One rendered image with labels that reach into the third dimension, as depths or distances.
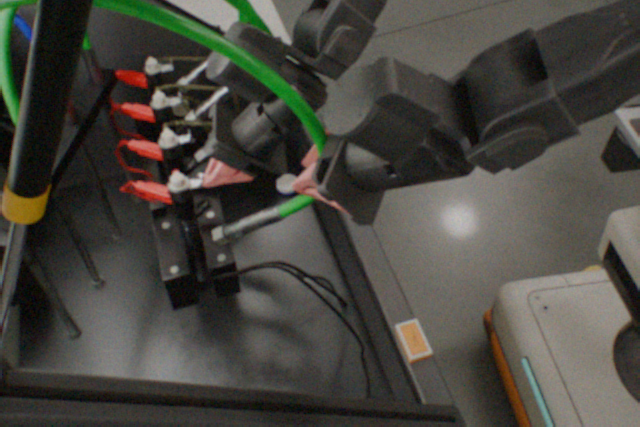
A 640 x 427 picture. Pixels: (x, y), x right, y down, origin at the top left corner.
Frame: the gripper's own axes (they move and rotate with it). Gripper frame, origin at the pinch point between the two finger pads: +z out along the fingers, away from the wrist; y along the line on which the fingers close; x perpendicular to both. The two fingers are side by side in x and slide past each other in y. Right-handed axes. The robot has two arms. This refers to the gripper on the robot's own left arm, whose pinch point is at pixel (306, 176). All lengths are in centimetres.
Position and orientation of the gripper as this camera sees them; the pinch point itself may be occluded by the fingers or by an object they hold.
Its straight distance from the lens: 65.0
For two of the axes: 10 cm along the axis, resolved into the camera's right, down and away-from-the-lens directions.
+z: -6.4, 1.4, 7.6
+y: -3.5, 8.2, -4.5
